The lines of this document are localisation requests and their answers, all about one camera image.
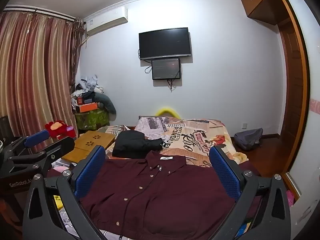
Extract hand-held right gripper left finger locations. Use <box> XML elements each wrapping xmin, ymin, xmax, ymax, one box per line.
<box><xmin>22</xmin><ymin>145</ymin><xmax>118</xmax><ymax>240</ymax></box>

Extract green patterned box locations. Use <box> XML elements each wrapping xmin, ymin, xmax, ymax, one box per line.
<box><xmin>75</xmin><ymin>109</ymin><xmax>111</xmax><ymax>130</ymax></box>

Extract wooden door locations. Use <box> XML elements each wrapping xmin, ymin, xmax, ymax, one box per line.
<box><xmin>274</xmin><ymin>0</ymin><xmax>312</xmax><ymax>200</ymax></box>

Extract black wall television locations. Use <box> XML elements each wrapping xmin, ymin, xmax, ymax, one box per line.
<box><xmin>139</xmin><ymin>27</ymin><xmax>192</xmax><ymax>60</ymax></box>

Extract yellow curved object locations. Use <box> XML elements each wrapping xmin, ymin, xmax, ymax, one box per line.
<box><xmin>155</xmin><ymin>107</ymin><xmax>179</xmax><ymax>118</ymax></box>

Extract white sliding wardrobe door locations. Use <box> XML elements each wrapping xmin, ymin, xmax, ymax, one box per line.
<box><xmin>282</xmin><ymin>0</ymin><xmax>320</xmax><ymax>230</ymax></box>

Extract brown patterned curtain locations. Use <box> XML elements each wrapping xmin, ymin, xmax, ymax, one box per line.
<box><xmin>72</xmin><ymin>17</ymin><xmax>87</xmax><ymax>85</ymax></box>

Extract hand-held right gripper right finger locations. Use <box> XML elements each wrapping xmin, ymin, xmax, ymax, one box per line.
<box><xmin>207</xmin><ymin>145</ymin><xmax>292</xmax><ymax>240</ymax></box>

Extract grey backpack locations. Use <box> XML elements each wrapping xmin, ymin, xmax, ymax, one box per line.
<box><xmin>234</xmin><ymin>128</ymin><xmax>264</xmax><ymax>151</ymax></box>

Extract dark bag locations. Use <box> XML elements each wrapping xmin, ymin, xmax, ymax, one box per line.
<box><xmin>0</xmin><ymin>115</ymin><xmax>9</xmax><ymax>141</ymax></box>

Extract curtain rail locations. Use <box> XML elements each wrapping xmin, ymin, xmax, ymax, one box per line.
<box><xmin>2</xmin><ymin>6</ymin><xmax>76</xmax><ymax>21</ymax></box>

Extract printed quilt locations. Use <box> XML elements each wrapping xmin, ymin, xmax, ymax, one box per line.
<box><xmin>96</xmin><ymin>115</ymin><xmax>249</xmax><ymax>171</ymax></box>

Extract wooden overhead cabinet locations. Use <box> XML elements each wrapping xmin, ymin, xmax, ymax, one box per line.
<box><xmin>239</xmin><ymin>0</ymin><xmax>286</xmax><ymax>26</ymax></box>

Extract yellow paper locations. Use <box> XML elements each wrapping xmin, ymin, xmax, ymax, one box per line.
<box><xmin>53</xmin><ymin>194</ymin><xmax>63</xmax><ymax>210</ymax></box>

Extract maroon button shirt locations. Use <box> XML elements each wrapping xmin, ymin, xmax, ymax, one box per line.
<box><xmin>79</xmin><ymin>151</ymin><xmax>262</xmax><ymax>240</ymax></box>

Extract white air conditioner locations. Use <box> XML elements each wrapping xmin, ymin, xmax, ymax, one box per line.
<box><xmin>84</xmin><ymin>6</ymin><xmax>128</xmax><ymax>36</ymax></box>

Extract pile of clothes clutter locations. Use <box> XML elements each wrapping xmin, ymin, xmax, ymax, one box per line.
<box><xmin>71</xmin><ymin>74</ymin><xmax>104</xmax><ymax>105</ymax></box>

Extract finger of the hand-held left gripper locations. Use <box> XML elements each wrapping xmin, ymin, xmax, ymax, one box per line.
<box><xmin>5</xmin><ymin>129</ymin><xmax>50</xmax><ymax>157</ymax></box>
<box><xmin>6</xmin><ymin>137</ymin><xmax>76</xmax><ymax>174</ymax></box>

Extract striped pink curtain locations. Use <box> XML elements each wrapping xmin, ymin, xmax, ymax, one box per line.
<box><xmin>0</xmin><ymin>11</ymin><xmax>80</xmax><ymax>143</ymax></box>

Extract printed white paper sheets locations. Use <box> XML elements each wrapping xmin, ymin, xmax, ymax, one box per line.
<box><xmin>59</xmin><ymin>205</ymin><xmax>76</xmax><ymax>233</ymax></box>

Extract small black monitor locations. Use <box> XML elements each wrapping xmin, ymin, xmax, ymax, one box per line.
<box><xmin>151</xmin><ymin>58</ymin><xmax>182</xmax><ymax>80</ymax></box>

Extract red plush toy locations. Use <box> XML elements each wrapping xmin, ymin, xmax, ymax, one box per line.
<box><xmin>45</xmin><ymin>121</ymin><xmax>69</xmax><ymax>138</ymax></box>

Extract orange box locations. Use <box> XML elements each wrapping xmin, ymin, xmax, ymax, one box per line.
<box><xmin>76</xmin><ymin>102</ymin><xmax>98</xmax><ymax>114</ymax></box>

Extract wooden lap desk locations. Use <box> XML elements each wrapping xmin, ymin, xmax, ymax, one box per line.
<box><xmin>61</xmin><ymin>131</ymin><xmax>117</xmax><ymax>164</ymax></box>

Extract black garment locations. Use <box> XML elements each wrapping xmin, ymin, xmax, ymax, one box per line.
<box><xmin>112</xmin><ymin>130</ymin><xmax>166</xmax><ymax>159</ymax></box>

